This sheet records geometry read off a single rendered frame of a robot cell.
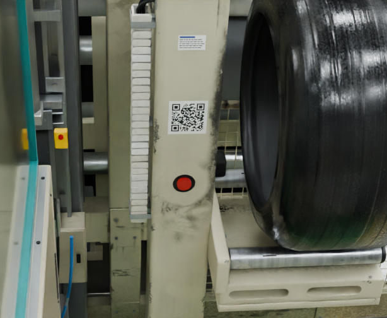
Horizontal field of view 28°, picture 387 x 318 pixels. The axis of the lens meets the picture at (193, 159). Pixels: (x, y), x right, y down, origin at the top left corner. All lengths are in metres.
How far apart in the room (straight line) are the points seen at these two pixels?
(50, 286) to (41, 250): 0.32
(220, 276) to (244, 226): 0.31
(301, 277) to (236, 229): 0.26
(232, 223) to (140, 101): 0.53
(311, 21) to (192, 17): 0.21
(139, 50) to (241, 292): 0.59
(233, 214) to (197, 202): 0.32
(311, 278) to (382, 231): 0.25
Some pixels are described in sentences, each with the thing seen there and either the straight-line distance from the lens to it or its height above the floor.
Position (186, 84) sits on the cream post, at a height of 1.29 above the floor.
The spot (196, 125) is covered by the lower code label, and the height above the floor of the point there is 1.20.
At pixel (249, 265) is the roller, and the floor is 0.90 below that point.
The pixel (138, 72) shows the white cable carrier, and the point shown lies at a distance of 1.47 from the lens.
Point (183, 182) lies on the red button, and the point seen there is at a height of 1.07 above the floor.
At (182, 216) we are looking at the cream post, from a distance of 1.66.
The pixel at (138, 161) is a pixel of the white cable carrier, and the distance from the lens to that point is 1.59.
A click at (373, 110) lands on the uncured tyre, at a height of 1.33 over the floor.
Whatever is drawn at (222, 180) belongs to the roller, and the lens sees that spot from 1.88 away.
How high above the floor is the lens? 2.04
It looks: 35 degrees down
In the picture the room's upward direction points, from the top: 4 degrees clockwise
